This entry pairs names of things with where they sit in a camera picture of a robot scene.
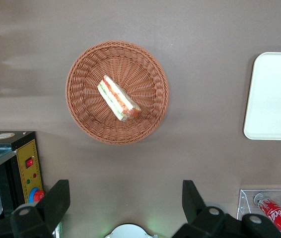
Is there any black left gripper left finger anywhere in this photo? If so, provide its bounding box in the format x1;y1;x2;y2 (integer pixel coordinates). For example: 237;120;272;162
0;179;71;238

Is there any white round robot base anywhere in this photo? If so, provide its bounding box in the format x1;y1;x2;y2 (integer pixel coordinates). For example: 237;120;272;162
104;223;157;238

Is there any cream plastic tray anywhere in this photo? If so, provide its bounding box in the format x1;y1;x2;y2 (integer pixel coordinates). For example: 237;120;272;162
243;52;281;141

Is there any triangle sandwich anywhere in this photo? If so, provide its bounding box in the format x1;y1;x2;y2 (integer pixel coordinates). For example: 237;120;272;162
97;74;142;122

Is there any red cola bottle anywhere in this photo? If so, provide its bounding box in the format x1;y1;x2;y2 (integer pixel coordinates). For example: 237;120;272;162
253;192;281;236

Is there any black warmer cabinet yellow panel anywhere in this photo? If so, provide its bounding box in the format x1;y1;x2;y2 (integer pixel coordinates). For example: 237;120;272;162
0;130;46;221

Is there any clear acrylic bottle holder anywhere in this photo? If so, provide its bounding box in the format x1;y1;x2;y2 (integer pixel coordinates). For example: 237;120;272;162
236;188;281;238

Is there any round brown wicker basket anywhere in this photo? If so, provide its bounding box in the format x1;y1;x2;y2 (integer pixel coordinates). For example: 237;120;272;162
65;40;170;146

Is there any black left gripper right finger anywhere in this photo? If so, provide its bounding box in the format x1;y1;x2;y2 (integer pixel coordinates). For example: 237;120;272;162
171;179;281;238

